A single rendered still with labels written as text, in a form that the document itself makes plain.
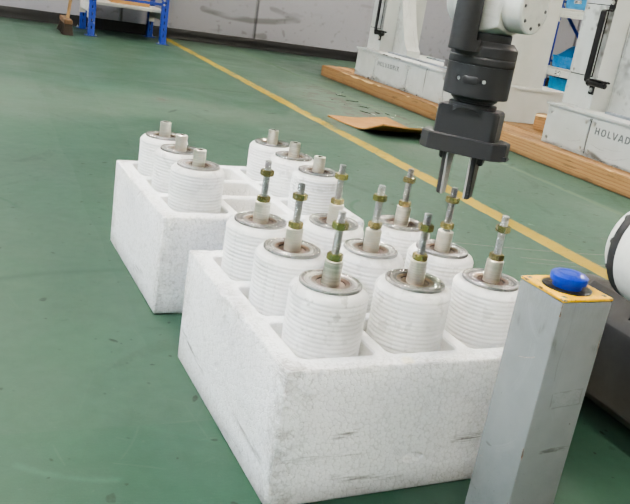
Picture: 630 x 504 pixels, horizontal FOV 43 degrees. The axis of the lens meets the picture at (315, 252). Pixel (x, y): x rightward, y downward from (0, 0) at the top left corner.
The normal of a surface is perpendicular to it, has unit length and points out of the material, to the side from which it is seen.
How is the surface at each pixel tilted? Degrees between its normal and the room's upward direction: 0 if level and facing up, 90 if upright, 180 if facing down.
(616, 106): 90
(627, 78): 90
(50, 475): 0
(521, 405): 90
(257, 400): 90
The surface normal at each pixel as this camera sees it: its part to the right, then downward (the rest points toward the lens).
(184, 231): 0.41, 0.34
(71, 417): 0.15, -0.94
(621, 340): -0.92, -0.02
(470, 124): -0.42, 0.22
